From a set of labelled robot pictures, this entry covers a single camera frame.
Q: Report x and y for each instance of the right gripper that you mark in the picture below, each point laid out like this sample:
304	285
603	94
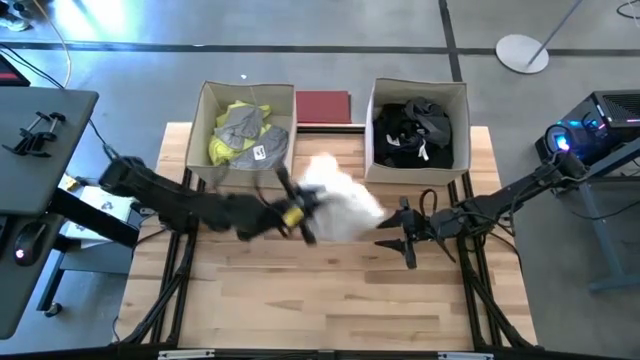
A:
430	226

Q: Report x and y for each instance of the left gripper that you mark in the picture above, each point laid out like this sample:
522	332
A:
295	215

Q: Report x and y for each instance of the white garment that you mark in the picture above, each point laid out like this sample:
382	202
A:
345	205

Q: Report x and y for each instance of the grey garment with label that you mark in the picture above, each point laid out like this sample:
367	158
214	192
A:
272	147

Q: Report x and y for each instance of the yellow garment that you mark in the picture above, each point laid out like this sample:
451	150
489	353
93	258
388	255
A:
220	152

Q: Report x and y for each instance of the black garment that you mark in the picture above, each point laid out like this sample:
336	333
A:
390	125

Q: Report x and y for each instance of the dark grey garment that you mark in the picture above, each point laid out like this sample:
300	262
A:
430	117

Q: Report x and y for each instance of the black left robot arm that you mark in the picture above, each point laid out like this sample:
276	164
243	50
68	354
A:
165	197

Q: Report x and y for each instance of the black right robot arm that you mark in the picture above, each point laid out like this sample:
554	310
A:
500	200

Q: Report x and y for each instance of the beige fabric storage bin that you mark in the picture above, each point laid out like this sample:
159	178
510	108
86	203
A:
225	175
415	176

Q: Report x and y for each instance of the dark red book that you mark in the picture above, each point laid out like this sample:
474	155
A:
322	107

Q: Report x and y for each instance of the white cardboard box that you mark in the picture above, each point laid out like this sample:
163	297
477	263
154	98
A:
100	207

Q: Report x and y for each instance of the round white stand base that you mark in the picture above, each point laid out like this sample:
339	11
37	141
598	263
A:
515	52

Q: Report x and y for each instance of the black computer with coloured lights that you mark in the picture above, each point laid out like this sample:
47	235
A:
615	115

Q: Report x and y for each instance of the grey stand pole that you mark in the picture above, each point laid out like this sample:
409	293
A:
556	32

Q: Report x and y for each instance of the grey desk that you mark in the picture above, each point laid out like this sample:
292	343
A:
50	175

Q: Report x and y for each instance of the black bar clamp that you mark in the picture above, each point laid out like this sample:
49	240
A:
44	136
22	136

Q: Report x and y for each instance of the black computer mouse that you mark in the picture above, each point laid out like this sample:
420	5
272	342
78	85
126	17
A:
30	240

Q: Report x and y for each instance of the black screen device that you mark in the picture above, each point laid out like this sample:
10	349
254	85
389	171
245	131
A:
10	75

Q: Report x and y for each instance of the person's shoe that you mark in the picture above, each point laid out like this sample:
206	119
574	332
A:
15	22

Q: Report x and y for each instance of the silver bracket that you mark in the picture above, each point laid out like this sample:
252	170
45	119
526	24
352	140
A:
185	354
465	356

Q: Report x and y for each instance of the black aluminium frame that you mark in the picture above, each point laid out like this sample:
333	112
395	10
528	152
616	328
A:
280	356

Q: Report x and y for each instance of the grey metal table frame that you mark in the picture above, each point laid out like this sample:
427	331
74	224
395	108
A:
595	225

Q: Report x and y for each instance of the black desk leg frame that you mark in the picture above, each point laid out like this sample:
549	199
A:
90	220

